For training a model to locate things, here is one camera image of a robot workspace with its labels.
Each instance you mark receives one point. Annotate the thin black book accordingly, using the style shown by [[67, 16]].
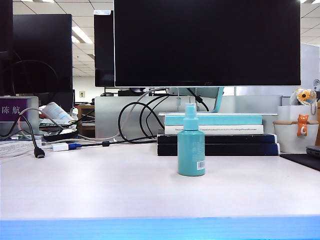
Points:
[[237, 138]]

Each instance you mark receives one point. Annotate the black monitor with white sticker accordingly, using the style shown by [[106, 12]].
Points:
[[103, 50]]

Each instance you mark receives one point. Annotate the dark monitor back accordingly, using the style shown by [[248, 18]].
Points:
[[37, 55]]

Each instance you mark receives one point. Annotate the white book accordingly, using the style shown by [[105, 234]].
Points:
[[237, 129]]

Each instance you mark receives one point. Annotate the teal book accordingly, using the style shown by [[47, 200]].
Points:
[[225, 120]]

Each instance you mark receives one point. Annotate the orange cat figurine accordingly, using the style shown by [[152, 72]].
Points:
[[302, 125]]

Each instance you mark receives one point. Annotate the clear sprayer lid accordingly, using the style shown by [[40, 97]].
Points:
[[190, 110]]

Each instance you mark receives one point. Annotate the white square container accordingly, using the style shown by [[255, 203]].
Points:
[[287, 112]]

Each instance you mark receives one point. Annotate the wall socket plate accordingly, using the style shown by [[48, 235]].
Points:
[[82, 94]]

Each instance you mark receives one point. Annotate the black mouse pad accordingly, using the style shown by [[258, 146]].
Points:
[[305, 161]]

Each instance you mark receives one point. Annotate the dark grey flat device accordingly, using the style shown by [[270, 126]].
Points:
[[313, 150]]

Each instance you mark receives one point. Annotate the wooden desk shelf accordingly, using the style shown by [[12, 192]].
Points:
[[86, 130]]

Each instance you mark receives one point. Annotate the black flat panel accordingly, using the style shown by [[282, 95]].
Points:
[[6, 37]]

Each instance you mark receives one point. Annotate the large black monitor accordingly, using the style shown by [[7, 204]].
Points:
[[207, 42]]

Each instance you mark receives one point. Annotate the thick black book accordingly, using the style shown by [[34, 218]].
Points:
[[237, 149]]

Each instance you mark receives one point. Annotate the white lotion tube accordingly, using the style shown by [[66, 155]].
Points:
[[56, 111]]

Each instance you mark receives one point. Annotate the silver monitor stand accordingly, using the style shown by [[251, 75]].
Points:
[[218, 100]]

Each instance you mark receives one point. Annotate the purple name sign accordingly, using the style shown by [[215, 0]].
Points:
[[12, 110]]

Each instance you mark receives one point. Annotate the plush toy with sunflower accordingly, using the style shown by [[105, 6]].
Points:
[[303, 95]]

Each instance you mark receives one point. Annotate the teal spray bottle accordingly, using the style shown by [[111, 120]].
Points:
[[191, 150]]

